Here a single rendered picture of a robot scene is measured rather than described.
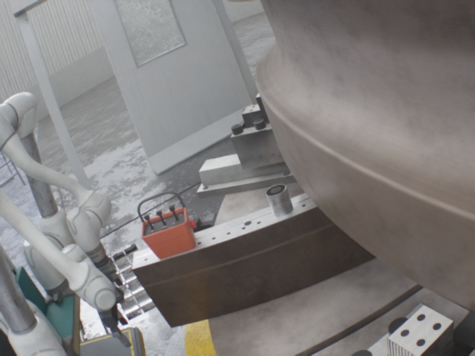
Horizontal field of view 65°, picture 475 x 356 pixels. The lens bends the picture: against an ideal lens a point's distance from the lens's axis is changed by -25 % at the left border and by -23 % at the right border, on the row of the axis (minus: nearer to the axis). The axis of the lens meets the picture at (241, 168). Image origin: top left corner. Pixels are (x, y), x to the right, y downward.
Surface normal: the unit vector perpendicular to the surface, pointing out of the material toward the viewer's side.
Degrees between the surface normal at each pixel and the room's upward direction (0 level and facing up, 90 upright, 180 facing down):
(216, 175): 72
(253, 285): 90
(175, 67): 90
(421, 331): 0
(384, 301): 0
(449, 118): 77
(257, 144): 90
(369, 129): 44
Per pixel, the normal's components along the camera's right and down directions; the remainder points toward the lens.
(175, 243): 0.18, 0.47
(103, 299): 0.68, 0.24
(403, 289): -0.33, -0.86
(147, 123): 0.45, 0.22
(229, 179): -0.26, 0.48
